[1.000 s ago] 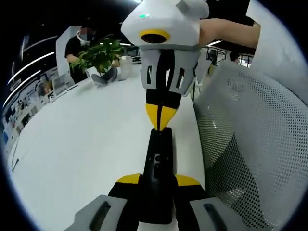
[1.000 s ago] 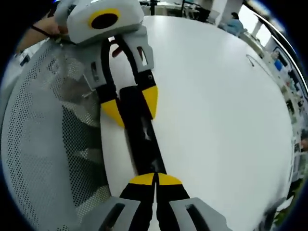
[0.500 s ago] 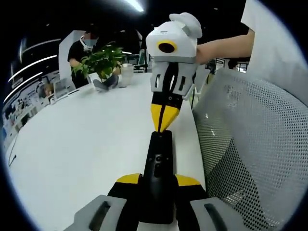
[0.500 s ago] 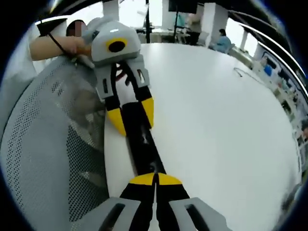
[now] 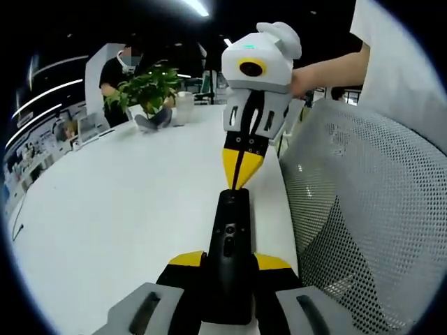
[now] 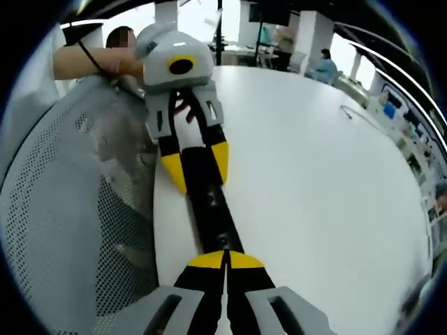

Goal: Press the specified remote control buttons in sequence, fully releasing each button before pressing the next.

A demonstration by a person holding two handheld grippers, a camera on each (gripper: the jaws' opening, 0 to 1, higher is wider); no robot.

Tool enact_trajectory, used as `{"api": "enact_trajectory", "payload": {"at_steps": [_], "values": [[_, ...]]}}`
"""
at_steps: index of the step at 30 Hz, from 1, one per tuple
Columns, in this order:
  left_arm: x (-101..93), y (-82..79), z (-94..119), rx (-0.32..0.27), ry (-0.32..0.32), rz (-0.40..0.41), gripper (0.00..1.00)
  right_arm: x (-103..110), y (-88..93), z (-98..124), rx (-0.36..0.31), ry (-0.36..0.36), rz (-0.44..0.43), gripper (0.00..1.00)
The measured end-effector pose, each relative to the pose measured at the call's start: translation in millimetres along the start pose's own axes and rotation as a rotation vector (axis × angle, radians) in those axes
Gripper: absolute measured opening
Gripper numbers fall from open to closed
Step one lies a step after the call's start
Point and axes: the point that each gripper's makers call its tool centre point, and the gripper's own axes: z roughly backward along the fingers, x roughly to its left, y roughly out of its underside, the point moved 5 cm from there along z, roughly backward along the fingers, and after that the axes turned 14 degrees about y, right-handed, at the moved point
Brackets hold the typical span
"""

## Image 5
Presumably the black stand pole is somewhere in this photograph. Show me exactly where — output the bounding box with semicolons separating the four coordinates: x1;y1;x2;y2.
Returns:
201;43;218;105

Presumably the grey mesh office chair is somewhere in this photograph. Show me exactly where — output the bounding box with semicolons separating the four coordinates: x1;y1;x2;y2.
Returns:
278;98;447;332

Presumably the white plastic container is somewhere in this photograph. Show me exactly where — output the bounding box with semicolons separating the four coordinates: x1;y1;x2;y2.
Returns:
175;91;195;127

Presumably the green potted plant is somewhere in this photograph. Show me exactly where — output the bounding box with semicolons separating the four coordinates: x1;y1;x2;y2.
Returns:
103;64;183;121

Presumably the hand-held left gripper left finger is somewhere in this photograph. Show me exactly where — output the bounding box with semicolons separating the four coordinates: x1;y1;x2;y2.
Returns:
101;250;210;335

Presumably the grey black headset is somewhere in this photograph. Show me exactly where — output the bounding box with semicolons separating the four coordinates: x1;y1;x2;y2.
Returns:
134;107;174;131

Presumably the person's right hand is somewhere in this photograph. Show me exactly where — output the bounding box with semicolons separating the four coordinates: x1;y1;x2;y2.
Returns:
289;65;317;100

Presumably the grey cable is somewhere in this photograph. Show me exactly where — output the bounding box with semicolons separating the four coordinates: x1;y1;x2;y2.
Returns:
11;195;27;242

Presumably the black remote control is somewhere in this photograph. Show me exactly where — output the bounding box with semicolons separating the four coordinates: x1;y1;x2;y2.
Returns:
200;188;259;324

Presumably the white open laptop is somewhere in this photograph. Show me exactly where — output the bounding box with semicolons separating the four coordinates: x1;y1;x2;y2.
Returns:
78;112;117;143

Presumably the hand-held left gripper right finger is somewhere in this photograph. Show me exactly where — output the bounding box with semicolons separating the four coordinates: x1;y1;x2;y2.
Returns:
251;253;356;335

